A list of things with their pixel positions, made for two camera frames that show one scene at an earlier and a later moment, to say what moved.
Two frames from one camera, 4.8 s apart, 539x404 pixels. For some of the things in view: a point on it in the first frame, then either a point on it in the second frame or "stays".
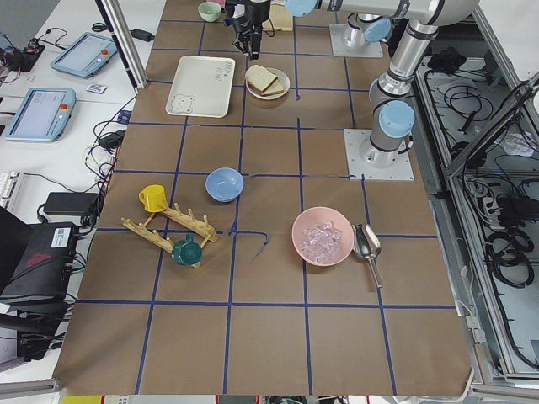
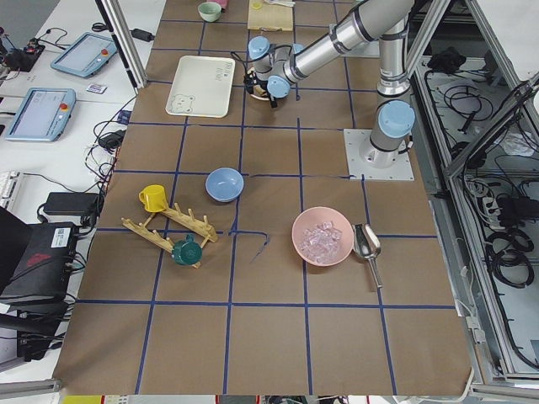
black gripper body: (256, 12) -> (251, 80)
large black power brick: (72, 204) stays
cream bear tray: (201, 86) stays
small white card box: (96, 88) stays
